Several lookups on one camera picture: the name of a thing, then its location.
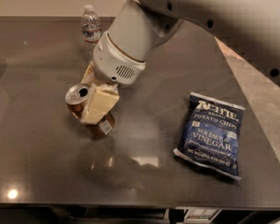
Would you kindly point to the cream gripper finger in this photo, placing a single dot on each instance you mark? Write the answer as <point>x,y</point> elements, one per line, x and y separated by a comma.
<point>101,99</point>
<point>88,76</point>

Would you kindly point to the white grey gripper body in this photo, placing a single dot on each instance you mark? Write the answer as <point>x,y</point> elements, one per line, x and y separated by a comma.
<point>112,62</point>

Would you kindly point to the orange soda can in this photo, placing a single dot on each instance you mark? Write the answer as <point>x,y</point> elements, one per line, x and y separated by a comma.
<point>76,100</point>

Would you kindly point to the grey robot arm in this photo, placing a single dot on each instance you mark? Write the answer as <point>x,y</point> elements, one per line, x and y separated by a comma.
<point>250,28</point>

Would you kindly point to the clear plastic water bottle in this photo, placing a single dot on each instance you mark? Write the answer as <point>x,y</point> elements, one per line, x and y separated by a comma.
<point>91,25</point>

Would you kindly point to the blue potato chips bag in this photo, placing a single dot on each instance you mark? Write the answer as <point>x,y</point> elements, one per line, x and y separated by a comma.
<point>210,136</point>

